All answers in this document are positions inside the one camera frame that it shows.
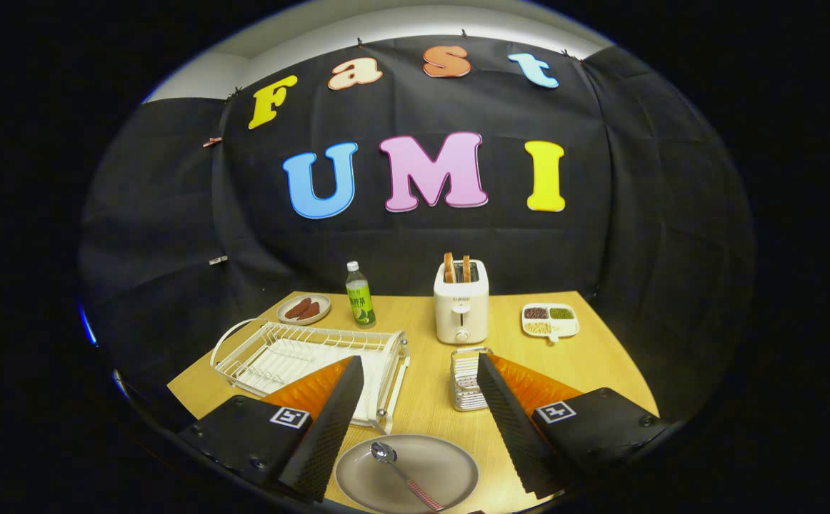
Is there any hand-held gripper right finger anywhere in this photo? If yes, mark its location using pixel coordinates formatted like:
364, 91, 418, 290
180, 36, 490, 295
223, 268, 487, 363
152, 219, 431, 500
476, 351, 671, 500

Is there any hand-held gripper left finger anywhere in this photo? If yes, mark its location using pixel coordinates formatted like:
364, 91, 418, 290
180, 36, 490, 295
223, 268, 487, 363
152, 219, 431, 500
178, 355, 366, 503

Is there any silver wire basket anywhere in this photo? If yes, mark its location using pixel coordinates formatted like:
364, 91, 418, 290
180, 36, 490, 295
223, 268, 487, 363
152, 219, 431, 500
449, 346, 493, 412

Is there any spoon with red checkered handle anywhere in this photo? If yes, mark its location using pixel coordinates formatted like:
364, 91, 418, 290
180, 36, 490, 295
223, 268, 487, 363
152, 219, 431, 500
370, 441, 446, 512

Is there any beige round plate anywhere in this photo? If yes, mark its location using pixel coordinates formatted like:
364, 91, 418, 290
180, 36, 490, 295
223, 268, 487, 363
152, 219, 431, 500
334, 433, 480, 514

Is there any white wire dish rack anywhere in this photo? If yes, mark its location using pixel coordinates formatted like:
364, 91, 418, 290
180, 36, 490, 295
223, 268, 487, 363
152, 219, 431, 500
210, 318, 411, 435

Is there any white divided dish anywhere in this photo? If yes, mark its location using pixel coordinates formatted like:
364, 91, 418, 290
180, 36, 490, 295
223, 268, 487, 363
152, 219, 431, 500
521, 303, 580, 342

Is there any small beige plate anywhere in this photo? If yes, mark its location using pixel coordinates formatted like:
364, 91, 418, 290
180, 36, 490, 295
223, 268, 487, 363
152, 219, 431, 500
276, 293, 332, 326

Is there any white toaster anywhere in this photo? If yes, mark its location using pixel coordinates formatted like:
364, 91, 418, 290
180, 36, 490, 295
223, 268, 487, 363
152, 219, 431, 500
434, 259, 490, 346

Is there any green label drink bottle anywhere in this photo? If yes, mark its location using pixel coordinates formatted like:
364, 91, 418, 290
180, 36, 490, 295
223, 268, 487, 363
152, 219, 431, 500
345, 261, 377, 328

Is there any black backdrop cloth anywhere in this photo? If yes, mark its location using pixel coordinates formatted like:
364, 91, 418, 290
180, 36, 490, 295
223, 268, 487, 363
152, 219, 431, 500
79, 34, 755, 422

